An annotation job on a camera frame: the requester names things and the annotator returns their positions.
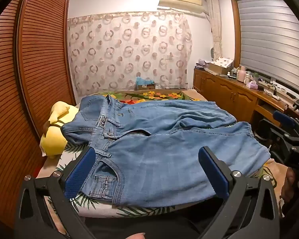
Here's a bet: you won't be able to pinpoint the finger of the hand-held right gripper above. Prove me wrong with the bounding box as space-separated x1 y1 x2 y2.
258 118 293 142
272 110 299 136

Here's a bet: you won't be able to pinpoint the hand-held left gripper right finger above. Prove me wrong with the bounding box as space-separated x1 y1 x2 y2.
198 146 281 239

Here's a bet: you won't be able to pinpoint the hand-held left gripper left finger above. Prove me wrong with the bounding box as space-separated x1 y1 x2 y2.
14 146 100 239

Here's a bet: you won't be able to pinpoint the blue denim pants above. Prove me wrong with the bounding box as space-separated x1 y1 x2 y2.
61 95 271 208

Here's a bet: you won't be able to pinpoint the person's right hand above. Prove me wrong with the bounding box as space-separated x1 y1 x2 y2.
281 167 299 205

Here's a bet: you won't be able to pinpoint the yellow plush toy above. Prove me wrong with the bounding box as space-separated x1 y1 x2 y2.
40 101 78 158

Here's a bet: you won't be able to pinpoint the wooden cabinet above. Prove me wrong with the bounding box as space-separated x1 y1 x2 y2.
193 67 299 140

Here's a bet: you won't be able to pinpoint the pink thermos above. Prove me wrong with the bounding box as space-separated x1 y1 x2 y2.
237 66 247 82

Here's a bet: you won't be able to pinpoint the palm leaf print quilt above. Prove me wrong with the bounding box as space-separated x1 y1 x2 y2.
43 142 277 218

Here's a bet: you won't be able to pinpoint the spotted white box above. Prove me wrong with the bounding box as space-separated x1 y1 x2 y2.
209 57 235 75

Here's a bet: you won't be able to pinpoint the grey window blind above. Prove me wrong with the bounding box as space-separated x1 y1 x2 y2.
235 0 299 95

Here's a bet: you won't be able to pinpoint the floral blanket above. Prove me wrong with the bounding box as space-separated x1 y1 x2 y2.
100 89 278 192

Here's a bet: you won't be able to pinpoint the cardboard box with blue cloth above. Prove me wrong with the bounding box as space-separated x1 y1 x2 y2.
135 77 156 90

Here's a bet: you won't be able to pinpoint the beige tied curtain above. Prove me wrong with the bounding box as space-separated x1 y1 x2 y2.
206 0 223 61

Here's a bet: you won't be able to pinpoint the wooden slatted wardrobe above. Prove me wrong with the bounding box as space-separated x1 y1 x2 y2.
0 0 78 229

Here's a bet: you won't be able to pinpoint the ring patterned sheer curtain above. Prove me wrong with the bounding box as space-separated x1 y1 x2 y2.
68 11 193 97

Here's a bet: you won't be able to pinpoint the wall air conditioner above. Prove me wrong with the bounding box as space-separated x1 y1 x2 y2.
158 0 205 14

